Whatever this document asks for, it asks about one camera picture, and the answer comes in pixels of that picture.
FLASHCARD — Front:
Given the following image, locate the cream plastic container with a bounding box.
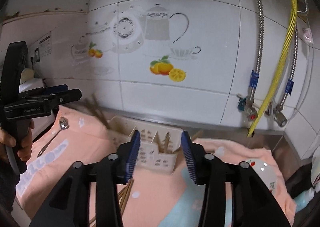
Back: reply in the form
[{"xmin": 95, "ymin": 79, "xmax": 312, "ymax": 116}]
[{"xmin": 21, "ymin": 68, "xmax": 35, "ymax": 84}]

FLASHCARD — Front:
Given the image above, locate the peach printed towel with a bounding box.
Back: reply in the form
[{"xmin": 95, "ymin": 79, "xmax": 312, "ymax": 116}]
[{"xmin": 15, "ymin": 106, "xmax": 297, "ymax": 227}]

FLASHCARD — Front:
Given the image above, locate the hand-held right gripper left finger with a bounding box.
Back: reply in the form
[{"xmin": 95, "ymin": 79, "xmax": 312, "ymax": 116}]
[{"xmin": 30, "ymin": 131, "xmax": 141, "ymax": 227}]

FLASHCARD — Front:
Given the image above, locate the white countertop appliance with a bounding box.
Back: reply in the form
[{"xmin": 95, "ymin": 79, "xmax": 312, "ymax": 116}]
[{"xmin": 19, "ymin": 77, "xmax": 59, "ymax": 142}]

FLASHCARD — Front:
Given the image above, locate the beige plastic utensil holder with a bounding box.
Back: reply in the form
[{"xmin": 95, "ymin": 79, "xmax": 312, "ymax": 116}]
[{"xmin": 107, "ymin": 116, "xmax": 184, "ymax": 175}]

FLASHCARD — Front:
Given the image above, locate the metal valve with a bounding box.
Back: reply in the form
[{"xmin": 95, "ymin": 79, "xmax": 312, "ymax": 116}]
[{"xmin": 266, "ymin": 103, "xmax": 288, "ymax": 127}]

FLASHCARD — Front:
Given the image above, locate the white bowl with cherry print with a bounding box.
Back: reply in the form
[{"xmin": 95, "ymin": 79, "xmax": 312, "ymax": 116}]
[{"xmin": 244, "ymin": 158, "xmax": 278, "ymax": 196}]

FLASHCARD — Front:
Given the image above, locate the braided steel hose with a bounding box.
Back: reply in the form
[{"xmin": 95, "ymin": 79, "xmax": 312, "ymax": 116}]
[
  {"xmin": 276, "ymin": 24, "xmax": 299, "ymax": 111},
  {"xmin": 245, "ymin": 0, "xmax": 265, "ymax": 104}
]

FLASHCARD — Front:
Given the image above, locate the light blue bottle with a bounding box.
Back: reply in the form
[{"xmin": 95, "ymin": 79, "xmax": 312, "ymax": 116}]
[{"xmin": 292, "ymin": 187, "xmax": 317, "ymax": 211}]

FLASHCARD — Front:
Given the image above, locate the valve with red handle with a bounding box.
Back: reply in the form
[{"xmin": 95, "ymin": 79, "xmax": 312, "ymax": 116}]
[{"xmin": 237, "ymin": 93, "xmax": 259, "ymax": 121}]

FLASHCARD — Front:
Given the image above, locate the pink paper label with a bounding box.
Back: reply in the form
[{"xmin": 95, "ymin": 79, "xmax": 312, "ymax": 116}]
[{"xmin": 302, "ymin": 27, "xmax": 314, "ymax": 44}]

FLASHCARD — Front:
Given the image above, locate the person's left hand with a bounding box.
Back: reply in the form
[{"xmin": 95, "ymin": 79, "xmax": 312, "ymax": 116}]
[{"xmin": 0, "ymin": 119, "xmax": 35, "ymax": 163}]

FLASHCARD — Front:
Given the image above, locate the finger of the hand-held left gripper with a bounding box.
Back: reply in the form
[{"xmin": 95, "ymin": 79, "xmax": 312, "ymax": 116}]
[
  {"xmin": 27, "ymin": 89, "xmax": 82, "ymax": 105},
  {"xmin": 42, "ymin": 85, "xmax": 70, "ymax": 95}
]

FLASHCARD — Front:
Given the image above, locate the black wall socket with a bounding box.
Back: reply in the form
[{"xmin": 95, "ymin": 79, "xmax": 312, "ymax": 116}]
[{"xmin": 30, "ymin": 47, "xmax": 41, "ymax": 64}]

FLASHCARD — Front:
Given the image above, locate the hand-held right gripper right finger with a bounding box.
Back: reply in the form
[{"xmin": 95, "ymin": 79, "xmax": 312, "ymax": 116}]
[{"xmin": 180, "ymin": 131, "xmax": 292, "ymax": 227}]

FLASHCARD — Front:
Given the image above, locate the metal spoon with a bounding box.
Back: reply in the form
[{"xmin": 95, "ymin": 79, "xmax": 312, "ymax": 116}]
[{"xmin": 37, "ymin": 117, "xmax": 70, "ymax": 158}]

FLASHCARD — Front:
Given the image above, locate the white wall notice sticker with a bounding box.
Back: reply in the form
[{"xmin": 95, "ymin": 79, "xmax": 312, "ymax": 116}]
[{"xmin": 38, "ymin": 31, "xmax": 53, "ymax": 57}]

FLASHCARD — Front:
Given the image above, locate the clear plastic hose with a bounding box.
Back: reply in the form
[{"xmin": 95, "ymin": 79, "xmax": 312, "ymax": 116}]
[{"xmin": 295, "ymin": 14, "xmax": 314, "ymax": 117}]

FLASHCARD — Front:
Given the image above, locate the pile of wooden chopsticks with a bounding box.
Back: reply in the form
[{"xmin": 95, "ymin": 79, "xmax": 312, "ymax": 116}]
[{"xmin": 84, "ymin": 93, "xmax": 203, "ymax": 227}]

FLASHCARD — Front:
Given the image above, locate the yellow corrugated hose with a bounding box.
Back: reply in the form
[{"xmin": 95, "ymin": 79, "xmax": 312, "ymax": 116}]
[{"xmin": 247, "ymin": 0, "xmax": 298, "ymax": 138}]

